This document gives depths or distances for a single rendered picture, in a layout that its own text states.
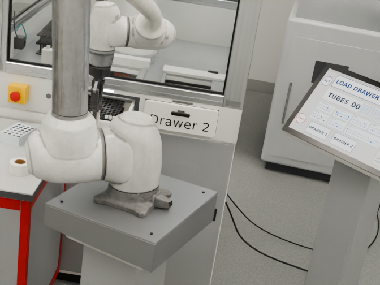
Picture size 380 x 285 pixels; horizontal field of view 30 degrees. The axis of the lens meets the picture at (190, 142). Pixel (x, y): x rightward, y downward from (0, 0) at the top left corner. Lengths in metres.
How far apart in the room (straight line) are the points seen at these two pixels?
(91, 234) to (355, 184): 1.00
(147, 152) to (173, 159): 0.83
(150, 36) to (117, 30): 0.11
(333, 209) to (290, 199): 1.63
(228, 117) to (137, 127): 0.82
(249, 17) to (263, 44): 3.32
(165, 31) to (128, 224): 0.70
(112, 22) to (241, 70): 0.61
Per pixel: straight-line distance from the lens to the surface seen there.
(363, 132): 2.49
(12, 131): 2.73
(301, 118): 2.60
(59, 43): 1.92
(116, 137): 2.04
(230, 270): 3.51
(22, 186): 2.40
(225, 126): 2.80
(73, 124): 1.98
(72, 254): 3.16
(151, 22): 2.30
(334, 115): 2.56
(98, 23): 2.36
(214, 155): 2.85
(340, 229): 2.68
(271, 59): 6.02
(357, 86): 2.59
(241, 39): 2.69
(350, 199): 2.62
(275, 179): 4.51
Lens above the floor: 1.88
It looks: 23 degrees down
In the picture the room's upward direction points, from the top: 9 degrees clockwise
